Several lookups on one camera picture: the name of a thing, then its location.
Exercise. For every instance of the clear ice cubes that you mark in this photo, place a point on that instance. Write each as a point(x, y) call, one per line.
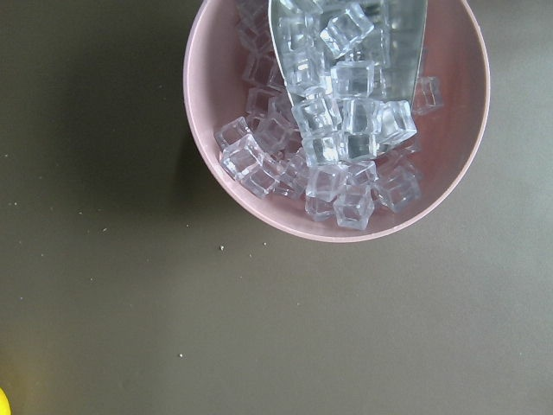
point(262, 150)

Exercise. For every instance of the metal ice scoop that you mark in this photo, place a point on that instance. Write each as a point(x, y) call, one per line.
point(350, 70)

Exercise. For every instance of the pink bowl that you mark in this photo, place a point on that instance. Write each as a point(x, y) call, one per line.
point(450, 137)

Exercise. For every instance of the yellow lemon near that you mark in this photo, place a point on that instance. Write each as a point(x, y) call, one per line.
point(5, 408)

